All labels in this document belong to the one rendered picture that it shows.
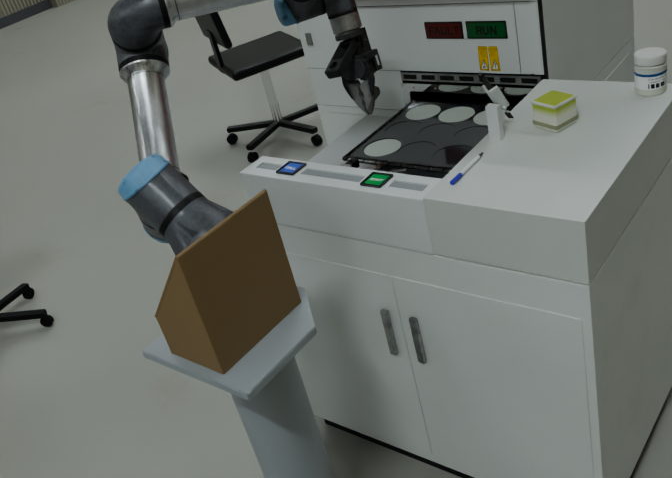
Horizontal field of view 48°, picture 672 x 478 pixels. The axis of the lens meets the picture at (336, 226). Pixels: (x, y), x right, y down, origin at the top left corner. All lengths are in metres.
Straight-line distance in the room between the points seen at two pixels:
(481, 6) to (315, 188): 0.68
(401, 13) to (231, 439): 1.45
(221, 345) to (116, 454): 1.32
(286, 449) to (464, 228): 0.64
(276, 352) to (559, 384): 0.63
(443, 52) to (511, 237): 0.80
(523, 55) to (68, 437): 2.00
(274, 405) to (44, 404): 1.61
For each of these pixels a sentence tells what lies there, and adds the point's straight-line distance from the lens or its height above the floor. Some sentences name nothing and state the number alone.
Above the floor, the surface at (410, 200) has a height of 0.95.
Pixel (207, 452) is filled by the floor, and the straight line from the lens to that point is 2.60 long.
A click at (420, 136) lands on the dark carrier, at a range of 2.03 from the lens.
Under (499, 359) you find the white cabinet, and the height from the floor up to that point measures 0.56.
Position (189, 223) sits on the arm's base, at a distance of 1.48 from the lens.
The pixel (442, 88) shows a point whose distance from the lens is 2.23.
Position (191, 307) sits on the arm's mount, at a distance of 1.44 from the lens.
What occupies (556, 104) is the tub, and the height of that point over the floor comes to 1.03.
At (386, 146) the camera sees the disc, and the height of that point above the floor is 0.90.
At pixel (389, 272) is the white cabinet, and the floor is 0.74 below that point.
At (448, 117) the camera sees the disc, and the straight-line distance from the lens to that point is 2.11.
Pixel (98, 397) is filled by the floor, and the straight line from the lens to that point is 3.03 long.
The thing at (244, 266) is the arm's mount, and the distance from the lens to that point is 1.48.
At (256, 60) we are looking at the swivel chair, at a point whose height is 0.55.
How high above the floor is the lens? 1.75
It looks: 30 degrees down
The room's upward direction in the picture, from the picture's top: 15 degrees counter-clockwise
